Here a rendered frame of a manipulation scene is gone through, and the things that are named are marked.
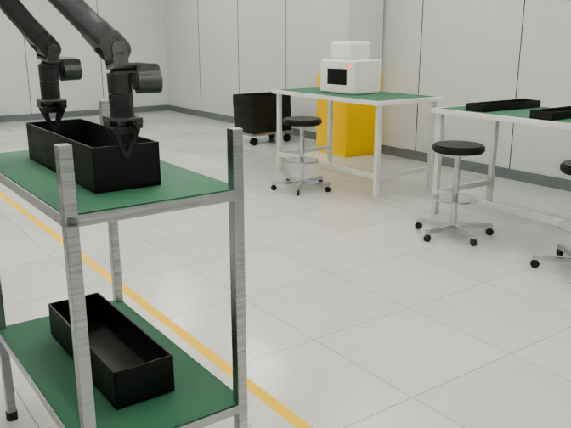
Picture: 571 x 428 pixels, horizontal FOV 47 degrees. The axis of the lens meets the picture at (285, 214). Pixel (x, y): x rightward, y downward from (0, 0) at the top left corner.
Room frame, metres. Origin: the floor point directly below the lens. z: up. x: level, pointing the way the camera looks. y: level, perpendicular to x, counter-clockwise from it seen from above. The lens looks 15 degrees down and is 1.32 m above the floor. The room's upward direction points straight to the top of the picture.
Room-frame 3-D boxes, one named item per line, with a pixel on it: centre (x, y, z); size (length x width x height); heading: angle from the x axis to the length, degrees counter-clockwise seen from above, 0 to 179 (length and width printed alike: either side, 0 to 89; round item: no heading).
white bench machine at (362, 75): (6.18, -0.60, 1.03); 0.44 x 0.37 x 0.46; 42
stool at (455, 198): (4.28, -1.12, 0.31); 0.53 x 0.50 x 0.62; 36
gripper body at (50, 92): (2.05, 0.72, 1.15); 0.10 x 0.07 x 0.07; 35
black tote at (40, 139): (1.82, 0.55, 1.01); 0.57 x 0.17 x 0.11; 36
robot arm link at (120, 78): (1.60, 0.39, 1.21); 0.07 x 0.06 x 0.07; 118
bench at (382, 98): (6.13, -0.61, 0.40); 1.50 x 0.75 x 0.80; 36
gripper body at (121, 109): (1.59, 0.39, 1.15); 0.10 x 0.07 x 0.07; 36
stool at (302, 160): (5.65, -0.14, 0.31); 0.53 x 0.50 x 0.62; 82
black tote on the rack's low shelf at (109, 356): (1.84, 0.55, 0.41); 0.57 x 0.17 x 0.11; 36
